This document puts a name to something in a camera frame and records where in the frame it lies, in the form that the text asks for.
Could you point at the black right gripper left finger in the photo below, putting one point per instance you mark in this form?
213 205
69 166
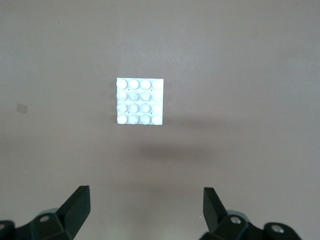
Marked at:
72 212

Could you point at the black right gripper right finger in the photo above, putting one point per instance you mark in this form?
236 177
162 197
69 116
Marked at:
215 212

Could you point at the clear tape patch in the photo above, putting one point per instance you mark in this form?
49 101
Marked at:
22 108

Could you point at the white studded base plate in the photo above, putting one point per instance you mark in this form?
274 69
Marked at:
140 101

